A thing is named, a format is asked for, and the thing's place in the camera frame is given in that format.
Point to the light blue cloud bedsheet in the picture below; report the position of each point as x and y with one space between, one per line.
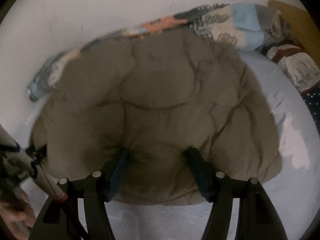
253 124

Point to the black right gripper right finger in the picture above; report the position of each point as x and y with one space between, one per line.
257 217

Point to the wooden headboard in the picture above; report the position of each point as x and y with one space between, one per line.
303 28

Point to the starry navy printed pillow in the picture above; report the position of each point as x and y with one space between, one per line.
300 68

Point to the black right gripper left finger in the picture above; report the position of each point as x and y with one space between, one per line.
83 214

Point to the olive green puffer jacket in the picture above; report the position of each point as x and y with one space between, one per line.
157 96

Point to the patchwork cartoon rolled blanket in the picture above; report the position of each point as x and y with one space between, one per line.
246 26

